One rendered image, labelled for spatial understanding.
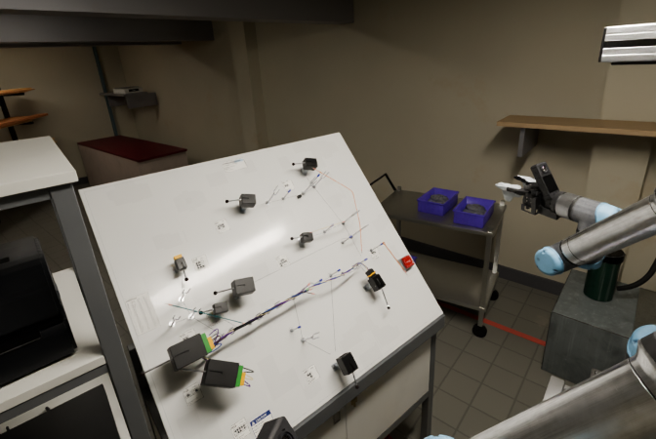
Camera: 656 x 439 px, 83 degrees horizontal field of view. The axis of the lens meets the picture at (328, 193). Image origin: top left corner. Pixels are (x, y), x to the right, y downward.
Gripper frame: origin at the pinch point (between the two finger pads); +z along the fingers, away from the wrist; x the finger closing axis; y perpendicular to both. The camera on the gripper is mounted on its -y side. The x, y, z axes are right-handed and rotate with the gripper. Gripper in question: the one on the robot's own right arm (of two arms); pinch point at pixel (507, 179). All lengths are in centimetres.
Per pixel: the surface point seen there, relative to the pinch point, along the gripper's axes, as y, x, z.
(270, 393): 49, -96, 9
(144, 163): 65, -150, 490
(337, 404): 65, -75, 5
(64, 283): -7, -137, 25
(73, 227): -33, -119, -11
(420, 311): 64, -24, 25
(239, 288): 15, -94, 24
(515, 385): 166, 45, 33
